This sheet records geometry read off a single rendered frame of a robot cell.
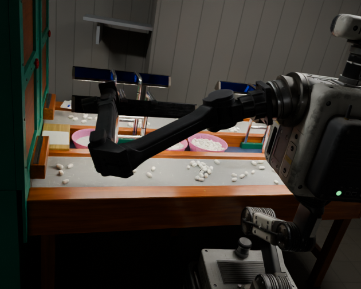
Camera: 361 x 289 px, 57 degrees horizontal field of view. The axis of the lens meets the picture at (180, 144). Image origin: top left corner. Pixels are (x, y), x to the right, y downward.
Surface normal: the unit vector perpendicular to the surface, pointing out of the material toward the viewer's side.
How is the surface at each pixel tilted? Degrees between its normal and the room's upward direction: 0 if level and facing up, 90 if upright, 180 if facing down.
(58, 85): 90
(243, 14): 90
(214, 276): 0
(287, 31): 90
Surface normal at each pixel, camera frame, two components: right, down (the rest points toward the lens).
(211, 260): 0.16, -0.90
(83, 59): 0.14, 0.44
